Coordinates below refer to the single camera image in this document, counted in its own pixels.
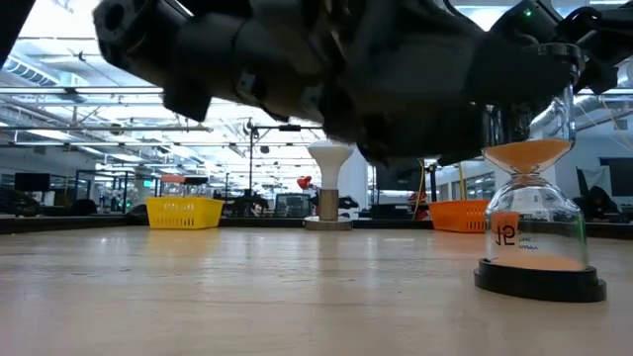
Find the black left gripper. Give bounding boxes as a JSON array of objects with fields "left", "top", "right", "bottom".
[{"left": 318, "top": 0, "right": 491, "bottom": 168}]

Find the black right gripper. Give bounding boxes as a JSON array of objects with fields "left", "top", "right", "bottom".
[{"left": 488, "top": 0, "right": 568, "bottom": 49}]

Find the hourglass with orange sand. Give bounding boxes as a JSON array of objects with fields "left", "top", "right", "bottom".
[{"left": 467, "top": 42, "right": 608, "bottom": 304}]

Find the pink capped hourglass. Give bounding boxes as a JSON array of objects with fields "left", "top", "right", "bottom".
[{"left": 159, "top": 173, "right": 186, "bottom": 199}]

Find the large black monitor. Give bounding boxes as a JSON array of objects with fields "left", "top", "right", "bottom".
[{"left": 374, "top": 162, "right": 425, "bottom": 192}]

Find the white bulb table lamp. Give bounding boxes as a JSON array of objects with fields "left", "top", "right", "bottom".
[{"left": 303, "top": 139, "right": 356, "bottom": 231}]

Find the white building column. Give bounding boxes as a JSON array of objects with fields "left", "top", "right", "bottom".
[{"left": 338, "top": 145, "right": 370, "bottom": 209}]

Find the orange plastic basket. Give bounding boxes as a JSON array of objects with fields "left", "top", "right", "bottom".
[{"left": 427, "top": 199, "right": 492, "bottom": 234}]

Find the black desk monitor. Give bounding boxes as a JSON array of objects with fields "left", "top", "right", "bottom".
[{"left": 597, "top": 156, "right": 633, "bottom": 198}]

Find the yellow plastic basket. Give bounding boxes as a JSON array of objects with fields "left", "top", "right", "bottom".
[{"left": 144, "top": 196, "right": 226, "bottom": 230}]

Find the small black monitor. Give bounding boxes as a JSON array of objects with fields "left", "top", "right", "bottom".
[{"left": 13, "top": 172, "right": 50, "bottom": 193}]

